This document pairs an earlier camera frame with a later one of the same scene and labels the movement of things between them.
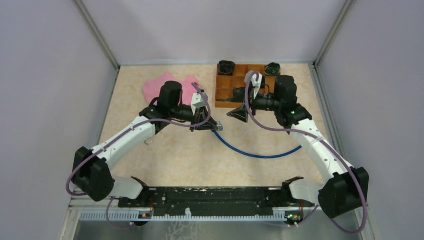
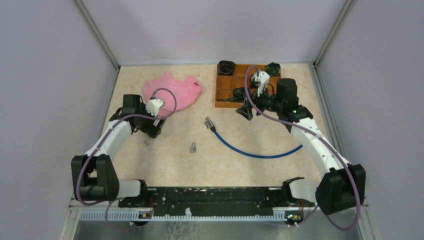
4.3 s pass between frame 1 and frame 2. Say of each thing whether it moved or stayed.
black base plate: stayed
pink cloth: stayed
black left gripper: moved
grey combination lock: moved
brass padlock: stayed
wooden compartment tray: stayed
